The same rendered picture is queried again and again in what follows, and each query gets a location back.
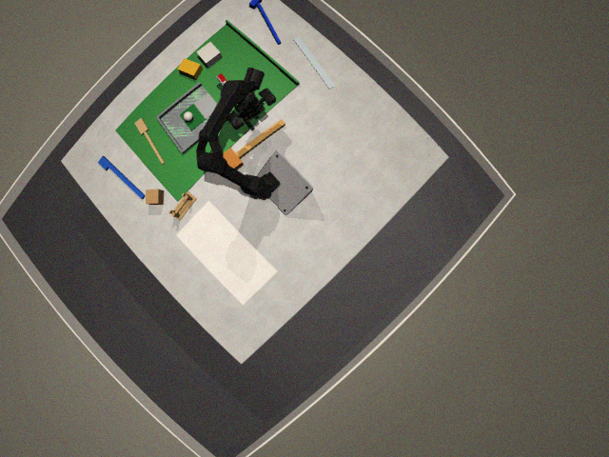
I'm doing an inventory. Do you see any yellow box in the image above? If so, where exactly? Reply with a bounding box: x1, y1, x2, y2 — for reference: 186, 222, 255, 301
177, 58, 203, 79

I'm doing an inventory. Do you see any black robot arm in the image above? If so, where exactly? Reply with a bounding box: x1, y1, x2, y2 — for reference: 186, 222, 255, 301
196, 68, 281, 199

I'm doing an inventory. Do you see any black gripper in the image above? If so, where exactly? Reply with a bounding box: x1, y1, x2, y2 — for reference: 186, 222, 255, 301
227, 89, 276, 129

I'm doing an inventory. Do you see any green flat mat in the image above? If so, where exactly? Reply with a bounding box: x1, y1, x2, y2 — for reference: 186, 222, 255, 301
115, 24, 297, 202

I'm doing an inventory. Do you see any light grey flat bar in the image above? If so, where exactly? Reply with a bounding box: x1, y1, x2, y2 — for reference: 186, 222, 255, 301
294, 37, 335, 89

